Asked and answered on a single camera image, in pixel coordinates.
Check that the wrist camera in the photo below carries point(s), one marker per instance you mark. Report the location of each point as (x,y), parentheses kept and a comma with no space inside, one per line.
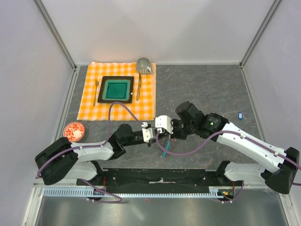
(164,122)
(148,132)

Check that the red white patterned bowl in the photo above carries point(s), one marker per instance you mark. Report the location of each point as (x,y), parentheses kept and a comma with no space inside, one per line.
(74,131)

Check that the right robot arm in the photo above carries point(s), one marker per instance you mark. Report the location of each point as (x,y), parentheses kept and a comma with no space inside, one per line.
(274,166)

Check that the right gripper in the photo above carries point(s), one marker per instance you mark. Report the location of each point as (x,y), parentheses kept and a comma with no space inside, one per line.
(175,134)

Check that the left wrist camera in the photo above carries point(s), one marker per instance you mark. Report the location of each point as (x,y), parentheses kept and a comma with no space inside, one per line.
(148,132)

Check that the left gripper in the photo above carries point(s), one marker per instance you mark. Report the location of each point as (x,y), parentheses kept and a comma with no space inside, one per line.
(150,142)

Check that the gold knife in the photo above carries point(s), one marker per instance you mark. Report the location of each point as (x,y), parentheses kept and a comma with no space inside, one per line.
(139,87)

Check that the gold fork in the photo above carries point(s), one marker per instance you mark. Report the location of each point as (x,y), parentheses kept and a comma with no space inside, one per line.
(96,86)

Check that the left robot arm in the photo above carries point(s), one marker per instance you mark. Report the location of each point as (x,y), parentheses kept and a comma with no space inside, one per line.
(65,159)

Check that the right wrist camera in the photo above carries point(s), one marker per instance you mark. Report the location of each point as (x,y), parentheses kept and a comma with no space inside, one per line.
(164,122)

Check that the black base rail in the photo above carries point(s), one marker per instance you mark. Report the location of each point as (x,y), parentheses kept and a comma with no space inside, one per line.
(158,181)

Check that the black green square plate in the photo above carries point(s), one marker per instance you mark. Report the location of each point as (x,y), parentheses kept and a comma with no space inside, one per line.
(116,89)

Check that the blue tag key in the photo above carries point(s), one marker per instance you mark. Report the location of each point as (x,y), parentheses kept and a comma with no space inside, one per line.
(241,116)

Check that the grey striped mug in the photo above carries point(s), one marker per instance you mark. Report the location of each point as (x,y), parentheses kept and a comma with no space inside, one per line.
(143,66)

